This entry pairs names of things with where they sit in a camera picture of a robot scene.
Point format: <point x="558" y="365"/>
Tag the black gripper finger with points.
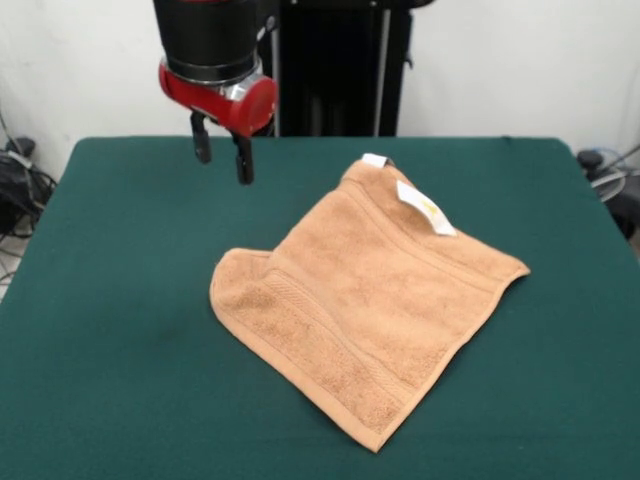
<point x="202" y="142"/>
<point x="244" y="160"/>

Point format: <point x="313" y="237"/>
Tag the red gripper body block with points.
<point x="250" y="110"/>

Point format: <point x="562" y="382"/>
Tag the peach terry towel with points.
<point x="360" y="310"/>

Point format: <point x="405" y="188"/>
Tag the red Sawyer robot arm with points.
<point x="210" y="30"/>

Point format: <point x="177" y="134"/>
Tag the dark green table cloth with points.
<point x="125" y="325"/>

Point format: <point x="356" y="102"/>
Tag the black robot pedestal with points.
<point x="340" y="75"/>

